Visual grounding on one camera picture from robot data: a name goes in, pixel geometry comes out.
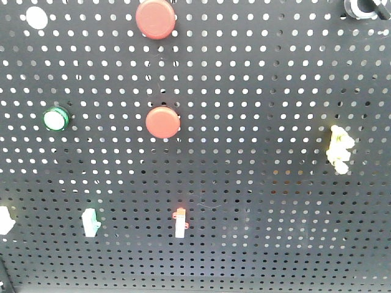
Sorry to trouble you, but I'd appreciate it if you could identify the lower red mushroom button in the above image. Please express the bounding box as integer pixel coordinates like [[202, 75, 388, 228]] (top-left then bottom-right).
[[145, 106, 180, 139]]

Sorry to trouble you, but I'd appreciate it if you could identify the red mushroom button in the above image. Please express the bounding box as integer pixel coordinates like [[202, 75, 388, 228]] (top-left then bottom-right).
[[136, 0, 175, 40], [145, 106, 180, 139]]

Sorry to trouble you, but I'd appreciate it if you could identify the upper red mushroom button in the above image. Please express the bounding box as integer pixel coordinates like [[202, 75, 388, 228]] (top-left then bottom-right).
[[136, 0, 175, 40]]

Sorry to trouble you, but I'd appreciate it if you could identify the green round push button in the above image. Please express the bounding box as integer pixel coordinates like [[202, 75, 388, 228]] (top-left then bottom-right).
[[43, 106, 71, 131]]

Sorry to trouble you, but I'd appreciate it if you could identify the white round button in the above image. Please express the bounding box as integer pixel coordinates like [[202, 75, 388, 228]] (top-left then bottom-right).
[[26, 6, 48, 30]]

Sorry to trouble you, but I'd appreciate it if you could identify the black perforated pegboard panel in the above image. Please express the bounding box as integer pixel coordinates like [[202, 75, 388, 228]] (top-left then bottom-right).
[[1, 1, 390, 292]]

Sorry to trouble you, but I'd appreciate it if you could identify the black rotary selector knob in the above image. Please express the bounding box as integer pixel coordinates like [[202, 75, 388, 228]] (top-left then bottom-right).
[[344, 0, 390, 20]]

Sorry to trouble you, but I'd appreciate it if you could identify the white red lower switch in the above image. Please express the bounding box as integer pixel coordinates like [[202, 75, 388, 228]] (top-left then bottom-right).
[[172, 208, 189, 239]]

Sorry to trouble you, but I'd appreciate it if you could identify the white green lower switch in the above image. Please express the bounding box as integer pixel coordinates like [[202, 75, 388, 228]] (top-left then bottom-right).
[[82, 208, 101, 237]]

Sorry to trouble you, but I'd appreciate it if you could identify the yellow toggle switch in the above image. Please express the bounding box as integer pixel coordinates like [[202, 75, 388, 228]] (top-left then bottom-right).
[[326, 125, 355, 175]]

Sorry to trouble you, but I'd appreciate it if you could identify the white yellow lower switch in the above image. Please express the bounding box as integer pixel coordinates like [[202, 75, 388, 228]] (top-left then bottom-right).
[[0, 206, 16, 236]]

